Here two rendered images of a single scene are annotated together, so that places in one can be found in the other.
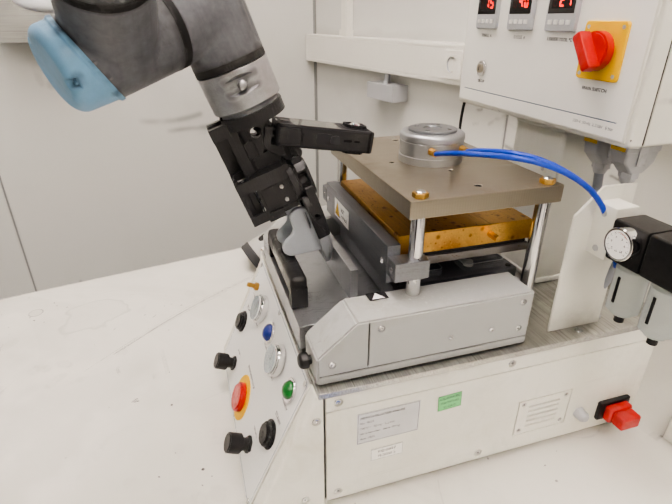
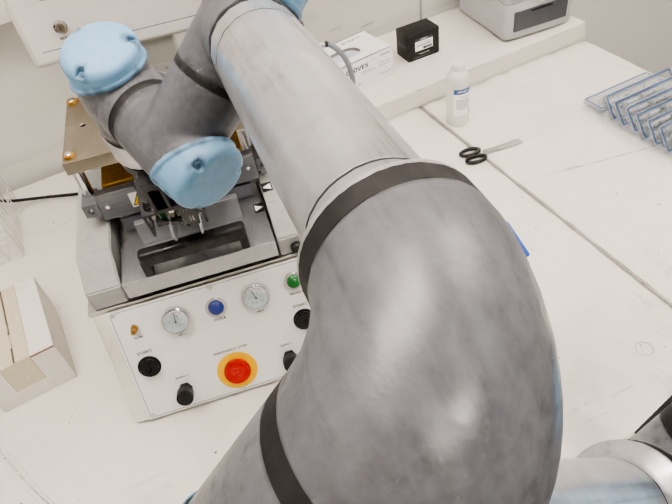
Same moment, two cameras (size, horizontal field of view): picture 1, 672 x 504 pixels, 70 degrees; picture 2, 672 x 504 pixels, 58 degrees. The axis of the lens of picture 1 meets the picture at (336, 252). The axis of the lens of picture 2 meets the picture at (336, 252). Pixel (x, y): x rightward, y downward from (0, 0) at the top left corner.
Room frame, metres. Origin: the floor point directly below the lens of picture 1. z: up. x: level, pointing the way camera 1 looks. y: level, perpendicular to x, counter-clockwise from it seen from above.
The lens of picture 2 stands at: (0.25, 0.66, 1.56)
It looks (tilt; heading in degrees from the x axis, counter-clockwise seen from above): 45 degrees down; 279
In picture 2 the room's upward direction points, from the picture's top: 10 degrees counter-clockwise
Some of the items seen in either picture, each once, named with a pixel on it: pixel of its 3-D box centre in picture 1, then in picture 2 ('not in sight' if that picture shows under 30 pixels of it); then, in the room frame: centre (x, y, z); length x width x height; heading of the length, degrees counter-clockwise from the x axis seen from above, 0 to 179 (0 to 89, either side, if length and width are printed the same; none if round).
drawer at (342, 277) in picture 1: (386, 262); (188, 199); (0.57, -0.07, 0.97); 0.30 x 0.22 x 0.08; 107
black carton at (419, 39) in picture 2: not in sight; (417, 40); (0.17, -0.79, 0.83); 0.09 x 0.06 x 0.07; 27
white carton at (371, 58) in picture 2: not in sight; (340, 69); (0.36, -0.68, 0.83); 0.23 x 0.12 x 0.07; 35
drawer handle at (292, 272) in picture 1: (285, 264); (194, 247); (0.53, 0.06, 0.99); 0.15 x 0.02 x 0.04; 17
